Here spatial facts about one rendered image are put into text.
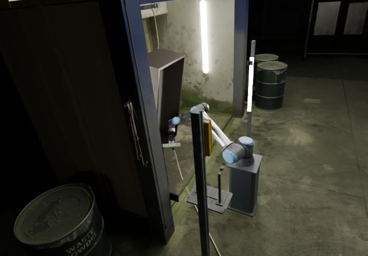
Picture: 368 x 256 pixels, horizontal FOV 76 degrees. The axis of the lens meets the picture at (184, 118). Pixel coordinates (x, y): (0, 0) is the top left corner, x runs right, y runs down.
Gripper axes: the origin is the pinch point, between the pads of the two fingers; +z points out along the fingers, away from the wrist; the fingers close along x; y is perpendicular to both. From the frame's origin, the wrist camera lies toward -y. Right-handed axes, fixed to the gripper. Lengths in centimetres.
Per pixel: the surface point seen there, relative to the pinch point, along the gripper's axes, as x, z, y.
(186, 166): -15, 18, 50
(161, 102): 13, -63, -1
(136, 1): -5, -46, -186
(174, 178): 1.3, 35.5, 34.8
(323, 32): -431, -427, 328
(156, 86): 3, -42, -84
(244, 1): -118, -224, -11
